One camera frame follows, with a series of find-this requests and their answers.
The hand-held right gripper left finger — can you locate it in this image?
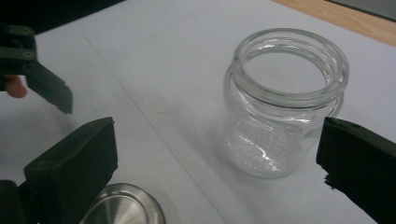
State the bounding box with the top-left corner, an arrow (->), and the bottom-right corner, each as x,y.
23,117 -> 120,224

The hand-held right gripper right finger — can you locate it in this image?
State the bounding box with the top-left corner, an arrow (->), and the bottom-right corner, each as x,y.
315,116 -> 396,224

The silver metal jar lid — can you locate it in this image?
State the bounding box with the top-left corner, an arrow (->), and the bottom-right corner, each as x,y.
78,182 -> 167,224

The clear glass jar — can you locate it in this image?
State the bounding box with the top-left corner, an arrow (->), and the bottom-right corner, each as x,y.
222,27 -> 350,180

